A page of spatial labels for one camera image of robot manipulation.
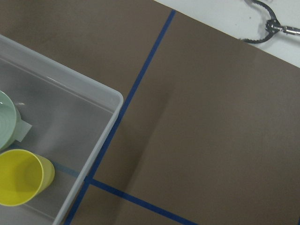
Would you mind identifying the light green bowl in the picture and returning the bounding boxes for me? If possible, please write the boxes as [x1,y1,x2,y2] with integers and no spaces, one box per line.
[0,91,32,150]

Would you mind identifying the yellow plastic cup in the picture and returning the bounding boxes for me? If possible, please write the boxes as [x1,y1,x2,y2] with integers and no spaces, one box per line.
[0,149,55,207]

